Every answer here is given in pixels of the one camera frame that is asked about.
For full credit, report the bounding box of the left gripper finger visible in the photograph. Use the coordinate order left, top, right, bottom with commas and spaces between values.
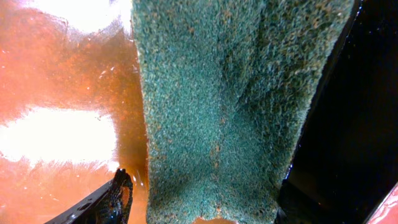
45, 169, 133, 224

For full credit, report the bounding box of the green yellow sponge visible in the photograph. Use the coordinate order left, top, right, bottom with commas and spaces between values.
132, 0, 354, 223

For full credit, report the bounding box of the black water tray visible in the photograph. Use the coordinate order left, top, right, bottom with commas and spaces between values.
1, 1, 397, 223

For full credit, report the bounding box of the red plastic tray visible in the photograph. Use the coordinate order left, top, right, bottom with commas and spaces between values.
363, 182, 397, 224

